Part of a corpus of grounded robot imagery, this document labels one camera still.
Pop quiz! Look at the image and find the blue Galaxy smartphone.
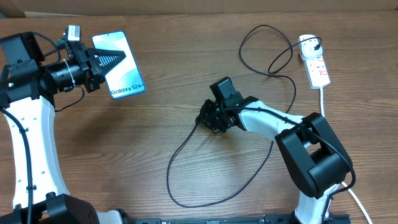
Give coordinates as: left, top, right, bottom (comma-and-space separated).
91, 31, 146, 99

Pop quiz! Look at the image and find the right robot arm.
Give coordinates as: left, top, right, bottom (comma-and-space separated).
195, 77, 354, 223

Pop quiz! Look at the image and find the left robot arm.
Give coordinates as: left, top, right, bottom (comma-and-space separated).
1, 26, 131, 223

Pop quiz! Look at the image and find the white charger plug adapter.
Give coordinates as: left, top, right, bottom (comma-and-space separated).
298, 34, 323, 61

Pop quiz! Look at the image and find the white power strip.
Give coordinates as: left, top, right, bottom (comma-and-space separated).
303, 56, 331, 90

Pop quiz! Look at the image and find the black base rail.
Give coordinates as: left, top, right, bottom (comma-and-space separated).
128, 215, 299, 224

